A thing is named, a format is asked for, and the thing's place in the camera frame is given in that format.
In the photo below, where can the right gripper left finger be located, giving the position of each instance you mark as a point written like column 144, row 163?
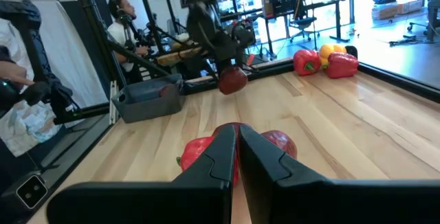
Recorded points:
column 154, row 203

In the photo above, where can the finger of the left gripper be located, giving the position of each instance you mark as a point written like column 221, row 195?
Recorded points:
column 242, row 60
column 218, row 69

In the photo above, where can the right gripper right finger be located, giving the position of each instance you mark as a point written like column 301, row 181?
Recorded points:
column 343, row 203

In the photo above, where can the dark red apple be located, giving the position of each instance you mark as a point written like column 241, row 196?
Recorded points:
column 233, row 81
column 282, row 143

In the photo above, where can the red bell pepper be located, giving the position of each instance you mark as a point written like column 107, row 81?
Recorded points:
column 304, row 60
column 342, row 66
column 192, row 152

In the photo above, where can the yellow bell pepper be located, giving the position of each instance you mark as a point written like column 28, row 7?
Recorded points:
column 326, row 50

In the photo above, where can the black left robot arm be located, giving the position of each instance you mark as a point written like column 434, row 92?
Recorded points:
column 206, row 28

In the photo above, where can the black office chair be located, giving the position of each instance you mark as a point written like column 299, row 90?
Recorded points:
column 302, row 21

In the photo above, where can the gray plastic basket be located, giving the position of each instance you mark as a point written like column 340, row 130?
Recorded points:
column 148, row 109

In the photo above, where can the black office desk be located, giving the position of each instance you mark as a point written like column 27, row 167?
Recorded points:
column 340, row 21

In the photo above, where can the person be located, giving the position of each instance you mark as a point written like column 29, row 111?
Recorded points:
column 118, row 31

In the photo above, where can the white sheet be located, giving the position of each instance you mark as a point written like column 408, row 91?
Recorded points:
column 75, row 62

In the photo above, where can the white patterned cloth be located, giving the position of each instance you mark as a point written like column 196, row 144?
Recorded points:
column 27, row 128

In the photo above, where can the cardboard boxes stack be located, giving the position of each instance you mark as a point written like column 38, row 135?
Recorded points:
column 385, row 11

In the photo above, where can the person's hand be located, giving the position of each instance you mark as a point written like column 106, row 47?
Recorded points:
column 13, row 73

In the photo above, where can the dark padded jacket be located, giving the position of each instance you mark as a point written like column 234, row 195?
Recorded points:
column 20, row 11

